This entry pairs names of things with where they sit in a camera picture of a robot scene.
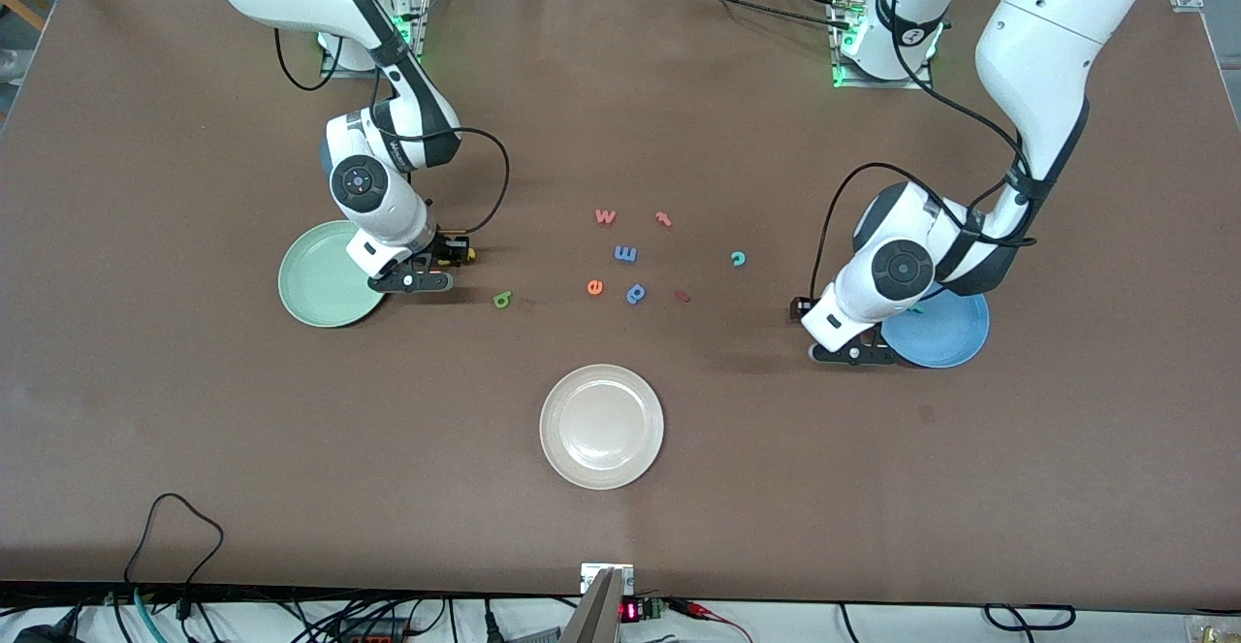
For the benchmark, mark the grey metal bracket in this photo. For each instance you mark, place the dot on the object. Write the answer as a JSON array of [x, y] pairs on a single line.
[[596, 619]]

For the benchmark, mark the blue letter m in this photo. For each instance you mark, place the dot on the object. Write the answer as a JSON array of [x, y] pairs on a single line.
[[625, 254]]

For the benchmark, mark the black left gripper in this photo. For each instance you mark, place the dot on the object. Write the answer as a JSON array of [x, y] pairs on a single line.
[[804, 308]]

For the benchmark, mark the blue plate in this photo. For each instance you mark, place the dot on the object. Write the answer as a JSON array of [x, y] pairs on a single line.
[[945, 337]]

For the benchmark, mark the black power strip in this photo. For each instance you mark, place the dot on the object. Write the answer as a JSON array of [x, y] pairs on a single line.
[[373, 631]]

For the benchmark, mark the red digit display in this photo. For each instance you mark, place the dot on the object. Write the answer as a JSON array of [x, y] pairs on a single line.
[[630, 612]]

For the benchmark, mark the green plate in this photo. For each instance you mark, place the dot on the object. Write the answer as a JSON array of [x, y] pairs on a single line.
[[310, 284]]

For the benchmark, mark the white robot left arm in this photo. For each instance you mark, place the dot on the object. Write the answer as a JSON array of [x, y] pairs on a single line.
[[1037, 42]]

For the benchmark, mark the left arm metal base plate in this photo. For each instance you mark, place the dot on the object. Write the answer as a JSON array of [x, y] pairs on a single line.
[[921, 83]]

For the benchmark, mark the white marker tag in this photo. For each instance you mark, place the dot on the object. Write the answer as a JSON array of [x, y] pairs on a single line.
[[593, 573]]

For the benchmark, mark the blue letter p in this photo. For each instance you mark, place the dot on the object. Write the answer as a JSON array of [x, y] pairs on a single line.
[[636, 294]]

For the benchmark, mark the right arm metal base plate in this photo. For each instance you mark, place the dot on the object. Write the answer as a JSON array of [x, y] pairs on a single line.
[[421, 32]]

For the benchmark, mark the pink letter w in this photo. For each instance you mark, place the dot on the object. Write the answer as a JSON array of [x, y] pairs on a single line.
[[605, 217]]

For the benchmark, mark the white plate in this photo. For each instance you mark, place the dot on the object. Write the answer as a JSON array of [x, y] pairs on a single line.
[[601, 427]]

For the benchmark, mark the red clip lead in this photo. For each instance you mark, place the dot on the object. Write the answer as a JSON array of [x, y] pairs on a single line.
[[703, 611]]

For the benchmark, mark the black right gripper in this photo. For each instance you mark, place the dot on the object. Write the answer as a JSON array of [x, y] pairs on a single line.
[[447, 246]]

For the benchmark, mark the green terminal block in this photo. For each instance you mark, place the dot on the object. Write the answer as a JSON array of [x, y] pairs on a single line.
[[654, 609]]

